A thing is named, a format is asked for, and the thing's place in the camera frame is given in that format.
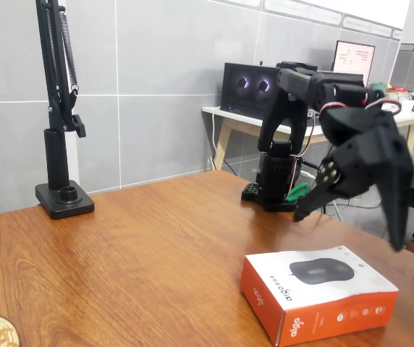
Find orange white mouse box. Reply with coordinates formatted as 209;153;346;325
240;245;400;347

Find green table clamp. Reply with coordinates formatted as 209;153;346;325
283;182;311;202

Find computer monitor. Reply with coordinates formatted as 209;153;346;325
331;40;376;87

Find white table wooden legs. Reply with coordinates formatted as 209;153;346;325
201;103;414;173

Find black computer case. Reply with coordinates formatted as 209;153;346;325
220;61;366;117

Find black stand clamp base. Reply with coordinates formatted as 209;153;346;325
34;127;96;220

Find white hanging cable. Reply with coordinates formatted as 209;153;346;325
209;107;219;171

